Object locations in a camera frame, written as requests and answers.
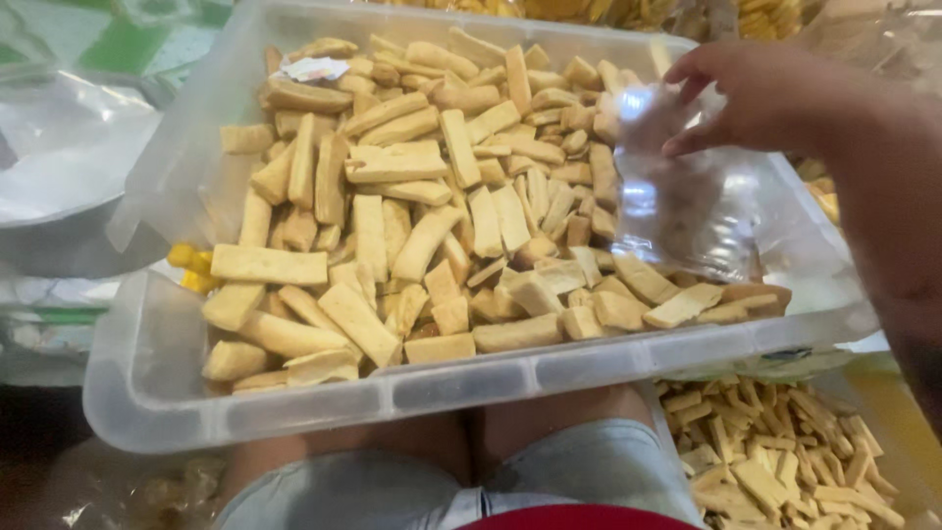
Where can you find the person's right hand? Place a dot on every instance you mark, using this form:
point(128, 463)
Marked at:
point(765, 96)

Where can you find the clear bag of pale snacks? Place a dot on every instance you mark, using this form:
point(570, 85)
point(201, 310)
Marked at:
point(147, 489)

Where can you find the pile of thin biscuit sticks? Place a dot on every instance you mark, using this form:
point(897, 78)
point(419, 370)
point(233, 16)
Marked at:
point(773, 456)

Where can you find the small clear plastic bag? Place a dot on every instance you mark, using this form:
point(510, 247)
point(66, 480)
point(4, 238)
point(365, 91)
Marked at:
point(681, 191)

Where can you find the person's grey shorts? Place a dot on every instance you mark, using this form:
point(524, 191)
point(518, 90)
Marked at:
point(368, 486)

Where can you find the person's legs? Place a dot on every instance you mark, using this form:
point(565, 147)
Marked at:
point(559, 412)

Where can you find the green and white sheet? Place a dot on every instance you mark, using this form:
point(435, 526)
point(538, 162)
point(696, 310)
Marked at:
point(125, 37)

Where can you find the yellow snack pieces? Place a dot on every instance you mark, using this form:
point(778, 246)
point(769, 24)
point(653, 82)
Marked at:
point(193, 266)

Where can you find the person's red shirt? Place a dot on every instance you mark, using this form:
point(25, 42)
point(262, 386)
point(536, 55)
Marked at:
point(578, 518)

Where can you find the white paper scrap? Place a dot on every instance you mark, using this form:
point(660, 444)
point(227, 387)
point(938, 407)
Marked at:
point(313, 69)

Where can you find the clear bag with yellow chips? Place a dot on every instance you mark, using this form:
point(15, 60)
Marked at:
point(824, 195)

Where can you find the pile of thick biscuit sticks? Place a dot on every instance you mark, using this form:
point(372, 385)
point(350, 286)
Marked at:
point(412, 221)

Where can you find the bags of yellow snacks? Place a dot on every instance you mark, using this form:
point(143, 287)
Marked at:
point(559, 9)

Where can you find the large crumpled clear plastic bag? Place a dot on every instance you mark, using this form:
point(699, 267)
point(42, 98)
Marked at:
point(70, 147)

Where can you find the stack of green-edged clear packets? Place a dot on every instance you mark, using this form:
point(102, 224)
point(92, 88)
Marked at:
point(51, 324)

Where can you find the large clear plastic tub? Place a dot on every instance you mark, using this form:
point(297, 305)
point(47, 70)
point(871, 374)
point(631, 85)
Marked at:
point(147, 368)

